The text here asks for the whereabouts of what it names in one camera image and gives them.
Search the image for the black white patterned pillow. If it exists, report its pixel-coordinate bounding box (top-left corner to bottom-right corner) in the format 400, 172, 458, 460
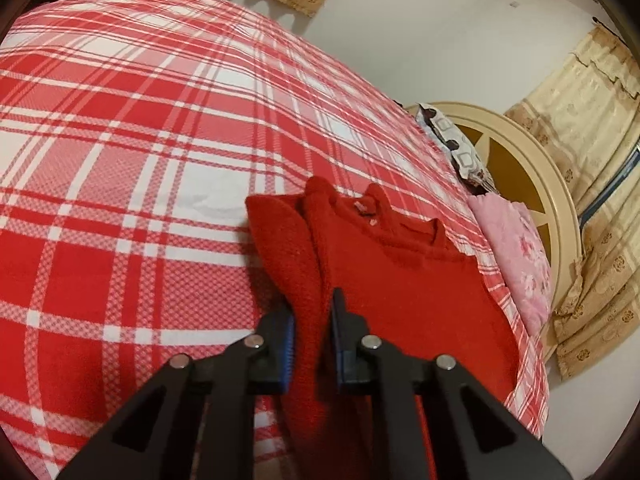
414, 104, 498, 194

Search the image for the beige side window curtain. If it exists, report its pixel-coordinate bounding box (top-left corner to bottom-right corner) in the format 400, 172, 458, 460
506, 25, 639, 380

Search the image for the pink floral folded blanket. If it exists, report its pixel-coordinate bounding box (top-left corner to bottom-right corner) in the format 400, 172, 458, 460
468, 193, 553, 336

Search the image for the red white plaid bed sheet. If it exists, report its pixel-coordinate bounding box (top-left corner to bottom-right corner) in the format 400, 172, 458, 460
1, 0, 549, 479

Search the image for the cream round wooden headboard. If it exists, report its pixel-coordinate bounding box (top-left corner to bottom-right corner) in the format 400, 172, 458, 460
431, 102, 582, 360

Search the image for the red knitted embroidered sweater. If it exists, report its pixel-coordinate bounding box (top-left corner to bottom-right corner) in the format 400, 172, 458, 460
245, 177, 520, 479

